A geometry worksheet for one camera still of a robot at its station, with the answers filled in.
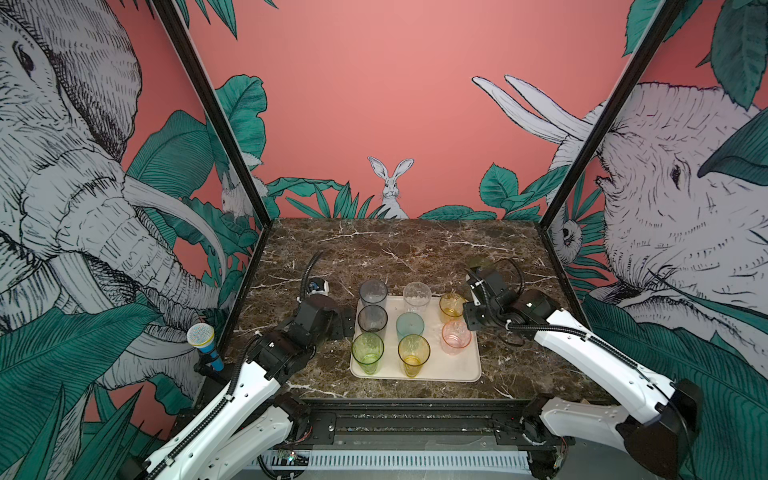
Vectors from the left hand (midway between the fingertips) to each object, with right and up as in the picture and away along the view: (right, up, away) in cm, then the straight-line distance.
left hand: (337, 310), depth 75 cm
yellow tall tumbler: (+20, -10, -1) cm, 22 cm away
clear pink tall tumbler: (+22, 0, +18) cm, 28 cm away
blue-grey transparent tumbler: (+8, +1, +23) cm, 24 cm away
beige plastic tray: (+28, -19, +11) cm, 36 cm away
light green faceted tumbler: (+7, -13, +6) cm, 16 cm away
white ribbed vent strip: (+14, -35, -5) cm, 38 cm away
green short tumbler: (+46, +10, +31) cm, 57 cm away
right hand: (+34, 0, +2) cm, 34 cm away
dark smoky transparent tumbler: (+8, -4, +9) cm, 13 cm away
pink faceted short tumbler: (+33, -10, +13) cm, 37 cm away
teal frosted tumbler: (+19, -7, +12) cm, 24 cm away
